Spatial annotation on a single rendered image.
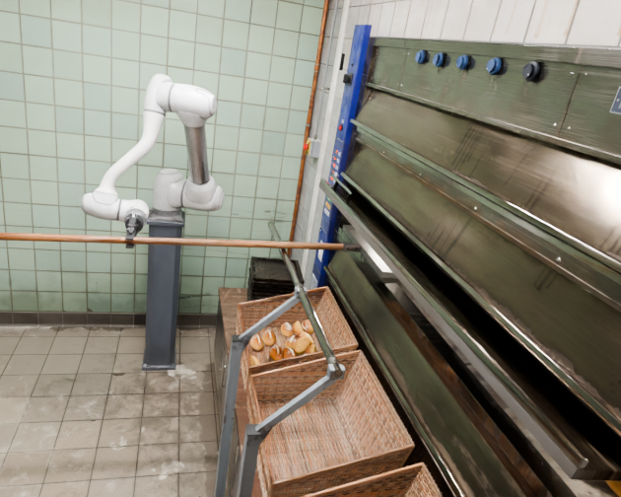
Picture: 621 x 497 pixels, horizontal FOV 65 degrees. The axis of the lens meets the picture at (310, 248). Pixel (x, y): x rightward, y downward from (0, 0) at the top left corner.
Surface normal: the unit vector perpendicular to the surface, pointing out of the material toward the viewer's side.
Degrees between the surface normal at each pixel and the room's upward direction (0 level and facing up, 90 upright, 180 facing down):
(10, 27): 90
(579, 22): 90
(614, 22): 90
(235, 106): 90
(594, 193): 69
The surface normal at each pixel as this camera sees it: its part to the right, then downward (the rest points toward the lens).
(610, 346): -0.85, -0.36
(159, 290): 0.22, 0.40
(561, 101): -0.96, -0.03
